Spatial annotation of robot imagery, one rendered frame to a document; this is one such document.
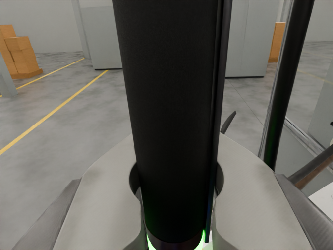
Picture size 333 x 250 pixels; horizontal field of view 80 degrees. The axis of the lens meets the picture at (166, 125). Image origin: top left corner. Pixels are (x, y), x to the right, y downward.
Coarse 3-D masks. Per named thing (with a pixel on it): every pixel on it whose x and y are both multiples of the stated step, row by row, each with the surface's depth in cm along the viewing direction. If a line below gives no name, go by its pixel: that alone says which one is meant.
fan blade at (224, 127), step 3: (234, 111) 42; (231, 114) 43; (234, 114) 41; (228, 117) 45; (231, 117) 41; (228, 120) 42; (231, 120) 40; (225, 123) 45; (228, 123) 41; (222, 126) 48; (225, 126) 41; (222, 129) 44; (225, 129) 40; (222, 132) 41
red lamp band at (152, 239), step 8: (200, 232) 11; (152, 240) 11; (160, 240) 10; (192, 240) 10; (200, 240) 11; (160, 248) 10; (168, 248) 10; (176, 248) 10; (184, 248) 10; (192, 248) 10
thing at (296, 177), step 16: (304, 0) 10; (304, 16) 11; (288, 32) 11; (304, 32) 11; (288, 48) 12; (288, 64) 12; (288, 80) 12; (288, 96) 13; (272, 112) 14; (272, 128) 14; (272, 144) 15; (272, 160) 16; (320, 160) 25; (304, 176) 23
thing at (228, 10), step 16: (224, 0) 6; (224, 16) 6; (224, 32) 6; (224, 48) 7; (224, 64) 7; (224, 80) 7; (208, 160) 9; (208, 176) 9; (208, 192) 10; (208, 208) 10; (208, 224) 11; (208, 240) 12
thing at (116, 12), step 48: (144, 0) 5; (192, 0) 5; (144, 48) 6; (192, 48) 6; (144, 96) 6; (192, 96) 6; (144, 144) 8; (192, 144) 7; (144, 192) 9; (192, 192) 9
